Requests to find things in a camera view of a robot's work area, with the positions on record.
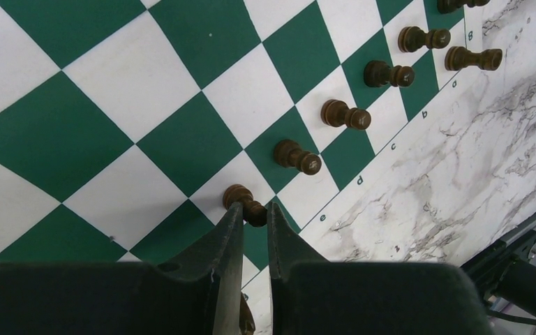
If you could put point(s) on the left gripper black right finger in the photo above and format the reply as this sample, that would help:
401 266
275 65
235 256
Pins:
312 295

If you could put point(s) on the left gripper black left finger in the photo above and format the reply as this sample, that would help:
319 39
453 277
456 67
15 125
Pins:
197 291

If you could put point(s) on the dark pawn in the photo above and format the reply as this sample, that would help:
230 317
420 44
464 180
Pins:
413 38

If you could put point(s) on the green white chess board mat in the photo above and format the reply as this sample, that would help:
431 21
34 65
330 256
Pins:
122 123

